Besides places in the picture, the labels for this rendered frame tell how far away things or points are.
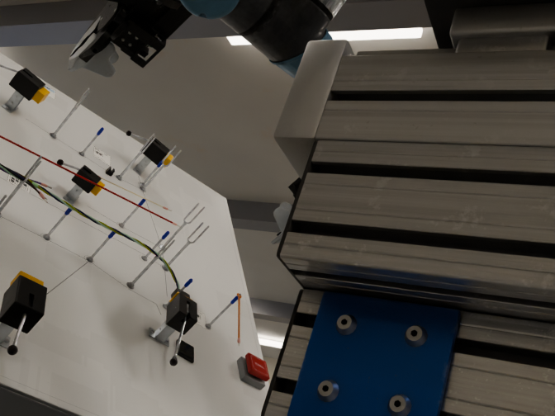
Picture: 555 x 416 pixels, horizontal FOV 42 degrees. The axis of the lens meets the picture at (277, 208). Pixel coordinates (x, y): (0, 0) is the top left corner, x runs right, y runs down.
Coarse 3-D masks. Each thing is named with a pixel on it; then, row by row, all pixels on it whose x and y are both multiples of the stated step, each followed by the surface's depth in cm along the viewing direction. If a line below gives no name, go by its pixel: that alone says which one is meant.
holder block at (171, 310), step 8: (176, 296) 135; (184, 296) 135; (168, 304) 136; (176, 304) 133; (184, 304) 133; (192, 304) 136; (168, 312) 134; (176, 312) 131; (184, 312) 131; (192, 312) 133; (168, 320) 132; (176, 320) 132; (192, 320) 132; (176, 328) 132; (184, 328) 133
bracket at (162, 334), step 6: (162, 324) 136; (150, 330) 136; (156, 330) 137; (162, 330) 135; (168, 330) 135; (174, 330) 135; (150, 336) 135; (156, 336) 135; (162, 336) 135; (168, 336) 135; (162, 342) 136; (168, 342) 137
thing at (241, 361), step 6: (240, 360) 149; (240, 366) 148; (246, 366) 148; (240, 372) 147; (246, 372) 146; (240, 378) 146; (246, 378) 146; (252, 378) 146; (258, 378) 148; (252, 384) 147; (258, 384) 147; (264, 384) 148
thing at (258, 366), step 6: (246, 354) 149; (252, 354) 149; (246, 360) 148; (252, 360) 148; (258, 360) 149; (252, 366) 146; (258, 366) 147; (264, 366) 149; (252, 372) 145; (258, 372) 146; (264, 372) 148; (264, 378) 147
